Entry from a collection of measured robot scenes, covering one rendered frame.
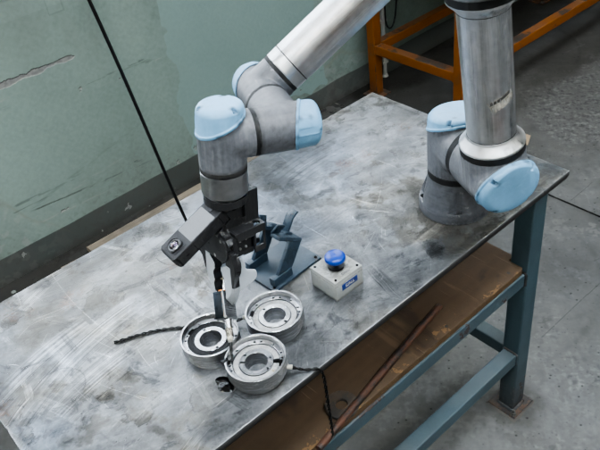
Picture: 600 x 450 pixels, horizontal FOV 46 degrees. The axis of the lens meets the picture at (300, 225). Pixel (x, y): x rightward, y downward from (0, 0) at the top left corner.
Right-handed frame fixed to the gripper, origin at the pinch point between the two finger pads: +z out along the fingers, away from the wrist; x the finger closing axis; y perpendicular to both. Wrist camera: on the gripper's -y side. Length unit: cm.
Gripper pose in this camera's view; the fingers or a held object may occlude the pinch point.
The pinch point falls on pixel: (222, 295)
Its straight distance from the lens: 124.9
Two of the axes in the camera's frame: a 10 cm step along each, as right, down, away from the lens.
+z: 0.1, 8.3, 5.6
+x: -6.5, -4.2, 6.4
